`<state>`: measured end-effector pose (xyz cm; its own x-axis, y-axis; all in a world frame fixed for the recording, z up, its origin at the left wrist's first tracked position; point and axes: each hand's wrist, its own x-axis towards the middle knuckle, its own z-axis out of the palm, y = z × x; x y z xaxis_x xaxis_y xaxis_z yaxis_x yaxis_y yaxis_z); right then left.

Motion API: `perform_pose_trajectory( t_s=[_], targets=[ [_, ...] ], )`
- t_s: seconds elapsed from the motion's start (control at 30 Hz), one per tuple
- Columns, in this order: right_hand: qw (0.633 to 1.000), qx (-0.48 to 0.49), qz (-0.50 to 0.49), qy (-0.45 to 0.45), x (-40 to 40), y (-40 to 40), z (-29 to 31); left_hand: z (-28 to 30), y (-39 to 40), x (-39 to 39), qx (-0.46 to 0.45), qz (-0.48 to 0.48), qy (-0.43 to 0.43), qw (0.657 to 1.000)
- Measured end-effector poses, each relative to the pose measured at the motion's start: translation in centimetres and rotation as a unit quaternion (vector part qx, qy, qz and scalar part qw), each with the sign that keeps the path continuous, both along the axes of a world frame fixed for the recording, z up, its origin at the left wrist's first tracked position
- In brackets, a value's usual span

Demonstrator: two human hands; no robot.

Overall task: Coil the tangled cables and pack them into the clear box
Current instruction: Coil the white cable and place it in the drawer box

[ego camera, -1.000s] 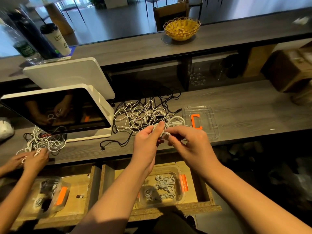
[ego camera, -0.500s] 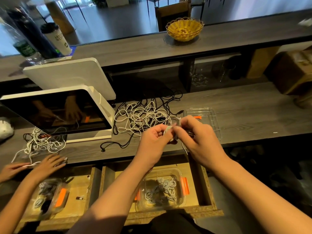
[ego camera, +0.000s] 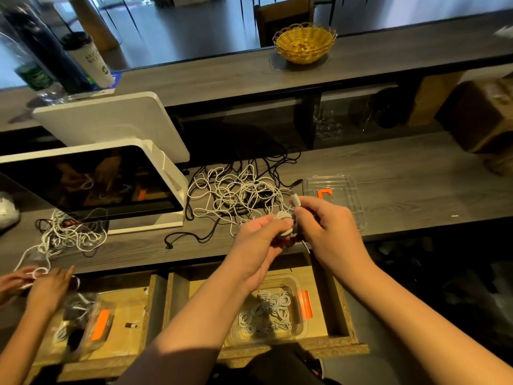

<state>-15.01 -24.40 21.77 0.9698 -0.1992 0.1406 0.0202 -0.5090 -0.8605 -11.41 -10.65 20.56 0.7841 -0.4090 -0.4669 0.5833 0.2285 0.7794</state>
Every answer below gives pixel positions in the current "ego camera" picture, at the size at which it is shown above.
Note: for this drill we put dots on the person's right hand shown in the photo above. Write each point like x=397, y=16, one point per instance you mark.
x=335, y=236

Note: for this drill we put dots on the person's left hand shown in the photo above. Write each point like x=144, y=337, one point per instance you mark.
x=256, y=251

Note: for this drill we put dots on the clear container drawer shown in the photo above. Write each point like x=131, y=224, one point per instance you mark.
x=96, y=345
x=301, y=329

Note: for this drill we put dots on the person's left forearm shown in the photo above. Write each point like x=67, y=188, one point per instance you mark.
x=188, y=337

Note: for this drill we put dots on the another person's forearm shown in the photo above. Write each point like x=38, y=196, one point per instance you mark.
x=24, y=353

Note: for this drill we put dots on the person's right forearm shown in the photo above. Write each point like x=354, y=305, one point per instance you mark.
x=441, y=329

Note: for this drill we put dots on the brown cardboard box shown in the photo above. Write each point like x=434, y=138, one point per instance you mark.
x=489, y=116

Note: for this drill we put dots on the wooden drawer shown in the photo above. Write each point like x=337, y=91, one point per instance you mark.
x=146, y=337
x=345, y=316

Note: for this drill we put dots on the small white connector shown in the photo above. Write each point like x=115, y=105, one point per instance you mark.
x=131, y=324

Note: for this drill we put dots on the flat cardboard sheet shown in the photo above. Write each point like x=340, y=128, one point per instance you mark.
x=433, y=100

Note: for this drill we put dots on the grey wooden bar counter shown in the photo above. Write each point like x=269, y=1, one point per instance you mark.
x=216, y=76

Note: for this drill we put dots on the white touchscreen monitor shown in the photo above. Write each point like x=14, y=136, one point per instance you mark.
x=88, y=184

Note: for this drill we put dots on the white customer display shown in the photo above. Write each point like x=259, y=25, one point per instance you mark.
x=112, y=124

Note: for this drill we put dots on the yellow woven basket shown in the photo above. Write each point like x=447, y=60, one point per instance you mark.
x=304, y=44

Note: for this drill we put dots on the blue white notebook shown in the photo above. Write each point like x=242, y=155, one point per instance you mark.
x=116, y=80

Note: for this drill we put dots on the brown wooden chair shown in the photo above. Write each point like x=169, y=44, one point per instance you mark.
x=284, y=13

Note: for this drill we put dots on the white headset device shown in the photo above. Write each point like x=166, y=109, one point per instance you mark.
x=8, y=212

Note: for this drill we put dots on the white paper coffee cup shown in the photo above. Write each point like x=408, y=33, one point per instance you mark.
x=90, y=61

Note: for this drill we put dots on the round wooden table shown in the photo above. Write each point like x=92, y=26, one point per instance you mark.
x=94, y=20

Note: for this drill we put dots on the clear plastic water bottle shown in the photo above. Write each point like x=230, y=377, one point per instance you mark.
x=34, y=76

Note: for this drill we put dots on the black thermos bottle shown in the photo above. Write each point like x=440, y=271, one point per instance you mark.
x=48, y=52

